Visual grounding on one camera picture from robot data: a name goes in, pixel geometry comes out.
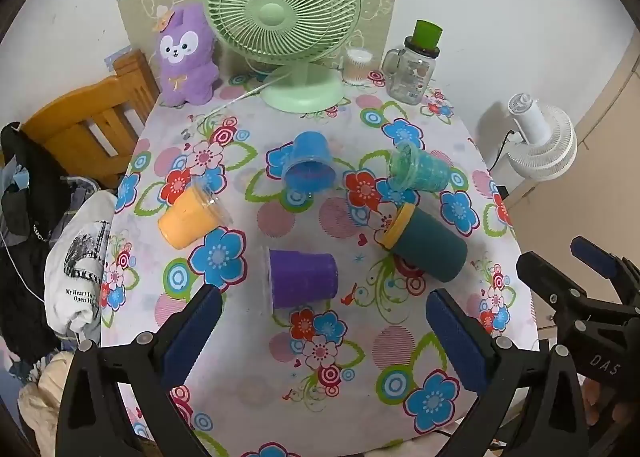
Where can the purple cup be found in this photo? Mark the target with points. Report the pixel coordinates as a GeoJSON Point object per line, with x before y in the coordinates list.
{"type": "Point", "coordinates": [305, 279]}

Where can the person's right hand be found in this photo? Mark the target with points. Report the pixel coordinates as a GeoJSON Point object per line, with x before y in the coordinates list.
{"type": "Point", "coordinates": [622, 409]}

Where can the purple plush toy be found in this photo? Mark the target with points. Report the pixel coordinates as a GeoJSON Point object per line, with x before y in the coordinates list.
{"type": "Point", "coordinates": [187, 62]}

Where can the dark teal cup yellow rim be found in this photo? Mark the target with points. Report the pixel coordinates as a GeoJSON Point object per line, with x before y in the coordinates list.
{"type": "Point", "coordinates": [432, 247]}

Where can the wooden chair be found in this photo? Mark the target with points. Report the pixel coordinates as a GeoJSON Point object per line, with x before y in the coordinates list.
{"type": "Point", "coordinates": [75, 122]}

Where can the glass jar green lid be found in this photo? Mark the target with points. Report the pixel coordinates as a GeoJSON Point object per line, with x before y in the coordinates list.
{"type": "Point", "coordinates": [412, 72]}

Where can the white fan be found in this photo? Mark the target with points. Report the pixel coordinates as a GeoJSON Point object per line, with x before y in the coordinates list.
{"type": "Point", "coordinates": [545, 142]}

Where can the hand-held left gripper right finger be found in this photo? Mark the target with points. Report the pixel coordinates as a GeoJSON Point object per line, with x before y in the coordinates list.
{"type": "Point", "coordinates": [456, 337]}

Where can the floral tablecloth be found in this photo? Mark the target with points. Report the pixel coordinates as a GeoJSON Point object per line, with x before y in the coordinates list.
{"type": "Point", "coordinates": [240, 387]}

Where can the blue cup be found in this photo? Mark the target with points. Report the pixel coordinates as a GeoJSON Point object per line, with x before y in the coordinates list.
{"type": "Point", "coordinates": [310, 152]}

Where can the beige cabinet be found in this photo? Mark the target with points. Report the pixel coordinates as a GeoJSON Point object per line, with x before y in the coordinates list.
{"type": "Point", "coordinates": [610, 137]}

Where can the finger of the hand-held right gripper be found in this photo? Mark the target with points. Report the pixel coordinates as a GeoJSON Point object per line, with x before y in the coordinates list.
{"type": "Point", "coordinates": [545, 277]}
{"type": "Point", "coordinates": [595, 254]}

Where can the white printed shirt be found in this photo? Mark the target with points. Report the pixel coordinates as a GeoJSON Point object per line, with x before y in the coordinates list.
{"type": "Point", "coordinates": [75, 257]}

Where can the green desk fan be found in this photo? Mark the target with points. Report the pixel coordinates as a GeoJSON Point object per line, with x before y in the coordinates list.
{"type": "Point", "coordinates": [272, 14]}

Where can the teal green cup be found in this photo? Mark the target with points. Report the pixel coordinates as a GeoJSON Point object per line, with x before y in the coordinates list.
{"type": "Point", "coordinates": [430, 172]}

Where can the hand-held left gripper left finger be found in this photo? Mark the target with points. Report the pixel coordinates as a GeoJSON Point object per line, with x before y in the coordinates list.
{"type": "Point", "coordinates": [194, 332]}

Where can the orange cup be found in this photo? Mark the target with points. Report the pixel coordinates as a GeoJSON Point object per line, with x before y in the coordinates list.
{"type": "Point", "coordinates": [187, 222]}

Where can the black garment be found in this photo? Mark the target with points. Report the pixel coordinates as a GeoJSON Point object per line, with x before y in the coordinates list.
{"type": "Point", "coordinates": [30, 217]}

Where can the beige cloth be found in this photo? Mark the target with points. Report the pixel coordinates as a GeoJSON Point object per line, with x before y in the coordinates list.
{"type": "Point", "coordinates": [45, 387]}

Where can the grey plaid cloth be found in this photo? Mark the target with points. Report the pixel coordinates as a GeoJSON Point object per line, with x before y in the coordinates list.
{"type": "Point", "coordinates": [82, 197]}

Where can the cotton swab container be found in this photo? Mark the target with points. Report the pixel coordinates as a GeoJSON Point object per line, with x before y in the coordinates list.
{"type": "Point", "coordinates": [357, 67]}

